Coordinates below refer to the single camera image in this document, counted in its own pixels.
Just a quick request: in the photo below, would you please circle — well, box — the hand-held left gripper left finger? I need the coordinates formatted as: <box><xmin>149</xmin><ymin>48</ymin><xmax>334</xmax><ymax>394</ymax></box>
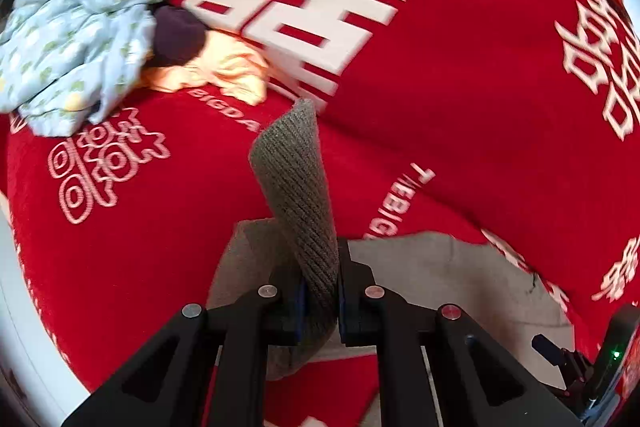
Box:
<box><xmin>62</xmin><ymin>281</ymin><xmax>309</xmax><ymax>427</ymax></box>

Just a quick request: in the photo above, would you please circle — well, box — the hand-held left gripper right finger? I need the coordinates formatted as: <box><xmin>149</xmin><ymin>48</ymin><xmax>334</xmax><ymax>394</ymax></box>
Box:
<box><xmin>337</xmin><ymin>237</ymin><xmax>584</xmax><ymax>427</ymax></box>

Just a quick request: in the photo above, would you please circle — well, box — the grey knit garment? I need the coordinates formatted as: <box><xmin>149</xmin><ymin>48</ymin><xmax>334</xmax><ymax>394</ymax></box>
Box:
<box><xmin>207</xmin><ymin>99</ymin><xmax>576</xmax><ymax>381</ymax></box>

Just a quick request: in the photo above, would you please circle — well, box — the orange garment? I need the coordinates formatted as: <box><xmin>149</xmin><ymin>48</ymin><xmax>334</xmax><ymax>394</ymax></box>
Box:
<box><xmin>140</xmin><ymin>30</ymin><xmax>271</xmax><ymax>106</ymax></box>

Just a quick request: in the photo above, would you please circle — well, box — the red printed blanket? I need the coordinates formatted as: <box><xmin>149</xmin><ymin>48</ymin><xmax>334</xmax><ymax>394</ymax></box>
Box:
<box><xmin>0</xmin><ymin>0</ymin><xmax>640</xmax><ymax>427</ymax></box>

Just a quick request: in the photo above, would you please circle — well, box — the white bed edge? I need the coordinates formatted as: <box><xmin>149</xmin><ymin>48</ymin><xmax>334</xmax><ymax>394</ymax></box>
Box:
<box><xmin>0</xmin><ymin>195</ymin><xmax>89</xmax><ymax>413</ymax></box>

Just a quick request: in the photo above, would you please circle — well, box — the dark purple cloth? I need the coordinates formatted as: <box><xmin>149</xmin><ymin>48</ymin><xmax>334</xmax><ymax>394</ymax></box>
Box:
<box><xmin>151</xmin><ymin>5</ymin><xmax>208</xmax><ymax>68</ymax></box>

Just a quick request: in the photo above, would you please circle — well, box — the light blue floral garment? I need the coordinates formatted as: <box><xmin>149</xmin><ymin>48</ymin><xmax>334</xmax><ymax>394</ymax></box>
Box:
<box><xmin>0</xmin><ymin>0</ymin><xmax>218</xmax><ymax>138</ymax></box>

